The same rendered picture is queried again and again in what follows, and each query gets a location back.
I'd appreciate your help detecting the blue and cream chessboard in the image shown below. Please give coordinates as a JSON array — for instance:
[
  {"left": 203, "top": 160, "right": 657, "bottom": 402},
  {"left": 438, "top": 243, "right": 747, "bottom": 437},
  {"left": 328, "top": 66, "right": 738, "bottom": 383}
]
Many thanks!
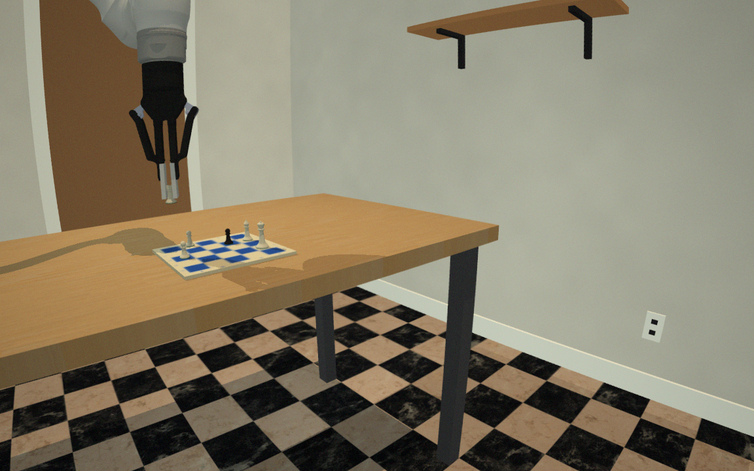
[{"left": 153, "top": 232, "right": 296, "bottom": 280}]

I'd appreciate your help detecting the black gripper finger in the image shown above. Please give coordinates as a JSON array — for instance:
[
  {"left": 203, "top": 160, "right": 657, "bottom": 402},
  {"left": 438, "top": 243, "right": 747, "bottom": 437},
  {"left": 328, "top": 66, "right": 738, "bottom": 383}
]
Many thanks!
[
  {"left": 166, "top": 101, "right": 199, "bottom": 199},
  {"left": 129, "top": 102, "right": 168, "bottom": 200}
]

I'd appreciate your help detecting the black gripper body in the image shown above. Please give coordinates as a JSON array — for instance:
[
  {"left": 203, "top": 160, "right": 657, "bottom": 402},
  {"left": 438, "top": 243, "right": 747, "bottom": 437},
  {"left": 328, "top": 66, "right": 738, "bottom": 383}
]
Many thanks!
[{"left": 141, "top": 61, "right": 187, "bottom": 122}]

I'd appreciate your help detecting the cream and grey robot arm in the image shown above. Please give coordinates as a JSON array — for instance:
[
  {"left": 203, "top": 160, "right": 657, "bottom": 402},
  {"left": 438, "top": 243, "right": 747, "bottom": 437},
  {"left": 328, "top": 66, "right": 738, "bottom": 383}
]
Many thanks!
[{"left": 89, "top": 0, "right": 190, "bottom": 64}]

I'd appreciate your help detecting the white queen chess piece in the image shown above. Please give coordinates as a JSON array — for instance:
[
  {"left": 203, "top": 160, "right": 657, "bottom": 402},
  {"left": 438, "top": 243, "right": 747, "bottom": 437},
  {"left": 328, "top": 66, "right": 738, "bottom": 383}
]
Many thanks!
[{"left": 256, "top": 221, "right": 269, "bottom": 249}]

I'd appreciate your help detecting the white rook chess piece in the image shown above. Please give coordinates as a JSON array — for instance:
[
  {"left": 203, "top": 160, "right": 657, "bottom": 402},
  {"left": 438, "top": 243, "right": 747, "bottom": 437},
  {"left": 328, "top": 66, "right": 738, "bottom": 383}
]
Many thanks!
[{"left": 166, "top": 185, "right": 177, "bottom": 203}]

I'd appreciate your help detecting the white bishop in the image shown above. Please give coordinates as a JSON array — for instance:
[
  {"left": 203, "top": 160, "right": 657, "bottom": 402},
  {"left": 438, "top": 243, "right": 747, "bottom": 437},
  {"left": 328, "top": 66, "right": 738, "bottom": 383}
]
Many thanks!
[{"left": 243, "top": 220, "right": 253, "bottom": 241}]

